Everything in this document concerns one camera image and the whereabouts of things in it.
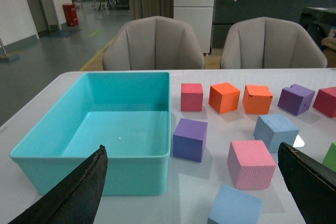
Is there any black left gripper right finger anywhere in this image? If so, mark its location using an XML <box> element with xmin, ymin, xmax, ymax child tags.
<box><xmin>278</xmin><ymin>142</ymin><xmax>335</xmax><ymax>223</ymax></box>

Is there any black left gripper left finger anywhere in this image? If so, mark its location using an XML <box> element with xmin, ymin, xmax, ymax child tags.
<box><xmin>10</xmin><ymin>145</ymin><xmax>108</xmax><ymax>223</ymax></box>

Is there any darker blue foam cube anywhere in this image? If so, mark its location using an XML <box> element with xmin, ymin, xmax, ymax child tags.
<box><xmin>253</xmin><ymin>114</ymin><xmax>299</xmax><ymax>153</ymax></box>

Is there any light blue foam cube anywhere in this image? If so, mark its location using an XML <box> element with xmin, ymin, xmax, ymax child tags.
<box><xmin>207</xmin><ymin>184</ymin><xmax>263</xmax><ymax>224</ymax></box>

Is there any green foam cube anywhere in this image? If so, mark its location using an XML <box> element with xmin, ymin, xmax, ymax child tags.
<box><xmin>322</xmin><ymin>142</ymin><xmax>336</xmax><ymax>172</ymax></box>

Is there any pink foam cube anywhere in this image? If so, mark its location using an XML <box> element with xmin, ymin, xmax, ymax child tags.
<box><xmin>227</xmin><ymin>140</ymin><xmax>276</xmax><ymax>190</ymax></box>

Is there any dark red foam cube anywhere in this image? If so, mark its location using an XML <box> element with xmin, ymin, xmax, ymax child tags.
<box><xmin>313</xmin><ymin>87</ymin><xmax>336</xmax><ymax>118</ymax></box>

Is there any notched purple foam cube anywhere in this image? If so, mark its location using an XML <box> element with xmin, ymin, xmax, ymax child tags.
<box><xmin>278</xmin><ymin>84</ymin><xmax>315</xmax><ymax>115</ymax></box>

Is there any teal plastic bin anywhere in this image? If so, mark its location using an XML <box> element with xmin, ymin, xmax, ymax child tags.
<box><xmin>10</xmin><ymin>72</ymin><xmax>171</xmax><ymax>196</ymax></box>

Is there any notched orange foam cube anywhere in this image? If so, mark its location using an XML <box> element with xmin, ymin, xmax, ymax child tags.
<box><xmin>243</xmin><ymin>84</ymin><xmax>273</xmax><ymax>115</ymax></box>

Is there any crimson foam cube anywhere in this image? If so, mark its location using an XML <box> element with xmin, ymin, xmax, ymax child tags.
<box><xmin>181</xmin><ymin>83</ymin><xmax>204</xmax><ymax>112</ymax></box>

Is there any right beige chair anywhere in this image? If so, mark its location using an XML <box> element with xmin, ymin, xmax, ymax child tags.
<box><xmin>220</xmin><ymin>17</ymin><xmax>327</xmax><ymax>69</ymax></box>

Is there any beige chair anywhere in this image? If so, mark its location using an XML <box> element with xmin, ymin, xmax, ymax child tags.
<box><xmin>220</xmin><ymin>17</ymin><xmax>327</xmax><ymax>69</ymax></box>
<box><xmin>102</xmin><ymin>16</ymin><xmax>205</xmax><ymax>71</ymax></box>

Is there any left beige chair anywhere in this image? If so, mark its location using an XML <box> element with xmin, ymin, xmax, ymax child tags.
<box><xmin>102</xmin><ymin>16</ymin><xmax>205</xmax><ymax>71</ymax></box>

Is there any dark grey counter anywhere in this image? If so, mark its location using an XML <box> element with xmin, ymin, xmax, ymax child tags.
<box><xmin>212</xmin><ymin>0</ymin><xmax>335</xmax><ymax>48</ymax></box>

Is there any white drawer cabinet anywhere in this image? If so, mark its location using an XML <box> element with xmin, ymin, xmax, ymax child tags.
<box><xmin>173</xmin><ymin>0</ymin><xmax>214</xmax><ymax>54</ymax></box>

